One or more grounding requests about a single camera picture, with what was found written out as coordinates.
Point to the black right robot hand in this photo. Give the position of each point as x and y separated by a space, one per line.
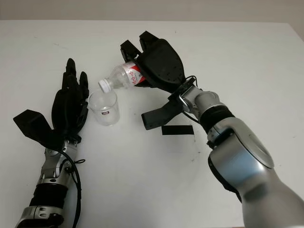
161 66

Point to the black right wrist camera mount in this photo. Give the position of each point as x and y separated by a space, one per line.
156 117

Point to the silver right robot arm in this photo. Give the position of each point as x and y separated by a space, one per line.
240 156

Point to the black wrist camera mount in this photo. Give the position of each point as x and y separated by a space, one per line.
156 117
33 126

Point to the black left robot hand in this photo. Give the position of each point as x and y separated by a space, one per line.
67 107

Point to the clear plastic water bottle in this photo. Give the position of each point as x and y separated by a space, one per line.
121 76

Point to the black tape strip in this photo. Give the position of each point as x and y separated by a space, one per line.
178 130

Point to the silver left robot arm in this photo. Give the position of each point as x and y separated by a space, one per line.
50 173

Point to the clear glass cup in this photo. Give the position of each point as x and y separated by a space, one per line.
104 109

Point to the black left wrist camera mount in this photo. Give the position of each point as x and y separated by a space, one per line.
33 126

